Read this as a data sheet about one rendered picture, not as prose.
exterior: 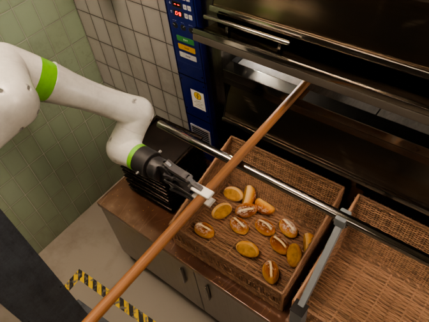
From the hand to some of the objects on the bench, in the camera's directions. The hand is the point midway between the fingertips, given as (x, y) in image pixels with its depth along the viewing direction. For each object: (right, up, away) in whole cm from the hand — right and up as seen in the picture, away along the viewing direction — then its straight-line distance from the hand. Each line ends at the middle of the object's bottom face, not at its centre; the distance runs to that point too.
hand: (203, 194), depth 126 cm
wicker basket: (+68, -46, +33) cm, 89 cm away
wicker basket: (+21, -22, +60) cm, 68 cm away
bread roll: (+18, -12, +66) cm, 69 cm away
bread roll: (+12, -8, +72) cm, 73 cm away
